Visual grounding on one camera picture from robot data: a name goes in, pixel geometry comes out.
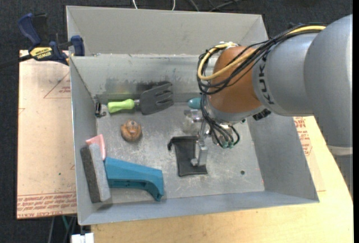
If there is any black cloth pouch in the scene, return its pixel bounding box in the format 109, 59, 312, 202
167, 135, 209, 177

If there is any clear glass thing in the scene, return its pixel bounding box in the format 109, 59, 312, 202
182, 109, 203, 135

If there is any brown round toy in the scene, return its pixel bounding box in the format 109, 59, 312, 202
120, 119, 143, 143

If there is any pink sponge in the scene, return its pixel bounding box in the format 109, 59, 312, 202
85, 134, 108, 162

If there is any grey and black sponge block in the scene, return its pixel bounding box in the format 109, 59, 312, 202
79, 143, 112, 204

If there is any small black clip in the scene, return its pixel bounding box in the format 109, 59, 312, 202
94, 101, 107, 118

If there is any grey metal bin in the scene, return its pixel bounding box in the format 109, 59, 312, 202
66, 5, 320, 226

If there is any brown cardboard board, red print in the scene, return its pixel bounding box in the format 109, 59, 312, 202
16, 49, 314, 221

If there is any teal tool handle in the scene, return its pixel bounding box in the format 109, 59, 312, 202
187, 97, 203, 110

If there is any green-handled grey garden fork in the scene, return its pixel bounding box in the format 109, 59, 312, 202
107, 81, 175, 116

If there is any black cylinder on white bracket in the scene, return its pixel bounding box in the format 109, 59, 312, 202
252, 108, 273, 122

